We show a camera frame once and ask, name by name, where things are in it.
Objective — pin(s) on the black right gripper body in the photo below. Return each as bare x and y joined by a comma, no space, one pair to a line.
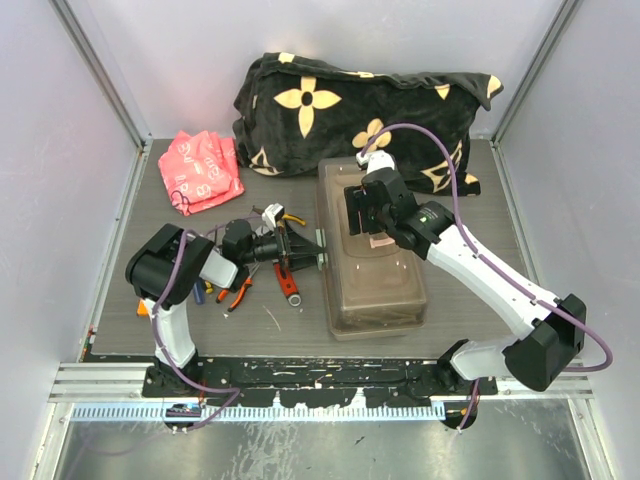
389,220

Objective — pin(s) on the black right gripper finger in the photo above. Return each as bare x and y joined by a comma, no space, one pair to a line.
352,202
373,198

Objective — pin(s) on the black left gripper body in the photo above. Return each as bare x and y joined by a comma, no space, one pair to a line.
263,249

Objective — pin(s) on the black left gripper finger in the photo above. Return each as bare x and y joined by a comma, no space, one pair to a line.
300,262
300,244

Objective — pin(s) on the red handled adjustable wrench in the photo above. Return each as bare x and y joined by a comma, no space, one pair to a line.
287,284

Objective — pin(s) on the orange handled needle-nose pliers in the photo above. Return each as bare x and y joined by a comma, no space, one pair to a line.
248,283

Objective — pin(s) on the beige plastic tool box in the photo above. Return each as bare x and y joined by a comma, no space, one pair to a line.
372,287

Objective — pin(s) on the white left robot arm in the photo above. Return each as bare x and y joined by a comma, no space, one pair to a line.
164,271

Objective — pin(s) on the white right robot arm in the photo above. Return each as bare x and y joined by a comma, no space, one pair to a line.
545,330

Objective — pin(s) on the pink printed plastic bag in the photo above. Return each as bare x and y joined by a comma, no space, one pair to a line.
200,172

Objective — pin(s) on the black floral plush blanket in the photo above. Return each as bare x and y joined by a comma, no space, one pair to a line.
295,112

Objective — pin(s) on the orange tape measure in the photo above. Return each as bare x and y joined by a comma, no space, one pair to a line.
142,310

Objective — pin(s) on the yellow handled pliers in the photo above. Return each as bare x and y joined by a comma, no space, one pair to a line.
293,218

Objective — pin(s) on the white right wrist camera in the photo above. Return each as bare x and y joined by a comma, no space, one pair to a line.
376,160

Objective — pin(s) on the blue handled screwdriver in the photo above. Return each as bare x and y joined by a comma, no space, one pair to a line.
199,292

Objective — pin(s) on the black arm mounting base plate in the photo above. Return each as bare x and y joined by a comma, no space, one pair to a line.
326,382

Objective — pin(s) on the aluminium frame rail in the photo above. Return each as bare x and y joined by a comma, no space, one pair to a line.
121,392

